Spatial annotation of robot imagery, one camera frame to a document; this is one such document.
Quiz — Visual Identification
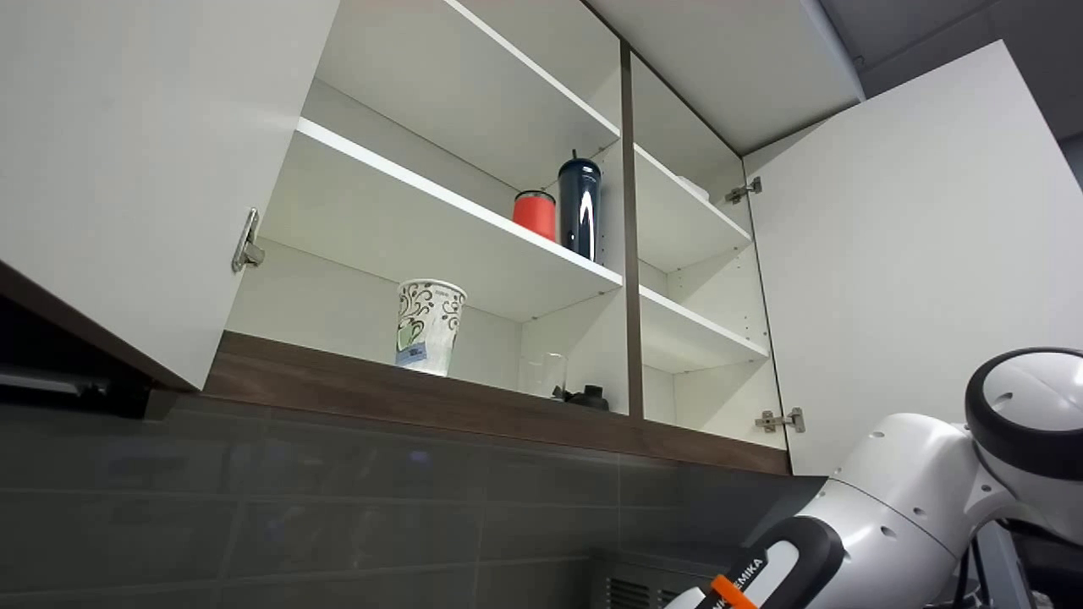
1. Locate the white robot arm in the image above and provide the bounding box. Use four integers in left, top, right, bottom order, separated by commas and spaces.
665, 344, 1083, 609

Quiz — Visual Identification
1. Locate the red cup on shelf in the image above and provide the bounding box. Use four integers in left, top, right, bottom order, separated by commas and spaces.
514, 191, 554, 241

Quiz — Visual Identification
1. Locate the small black object in cupboard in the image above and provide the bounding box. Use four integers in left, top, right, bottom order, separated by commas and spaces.
551, 387, 611, 413

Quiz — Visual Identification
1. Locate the patterned paper cup in cupboard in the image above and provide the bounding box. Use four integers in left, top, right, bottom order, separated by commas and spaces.
396, 278, 466, 375

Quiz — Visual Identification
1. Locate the white cupboard door by robot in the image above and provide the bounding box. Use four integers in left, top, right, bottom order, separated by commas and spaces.
752, 44, 1083, 473

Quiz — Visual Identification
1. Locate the white cupboard door far side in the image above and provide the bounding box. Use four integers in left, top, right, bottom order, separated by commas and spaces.
0, 0, 340, 390

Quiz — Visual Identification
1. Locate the dark blue tumbler bottle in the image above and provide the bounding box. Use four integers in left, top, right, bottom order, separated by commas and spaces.
560, 155, 603, 257

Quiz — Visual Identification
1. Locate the white wall cupboard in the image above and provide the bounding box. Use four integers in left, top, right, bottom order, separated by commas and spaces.
230, 0, 856, 446

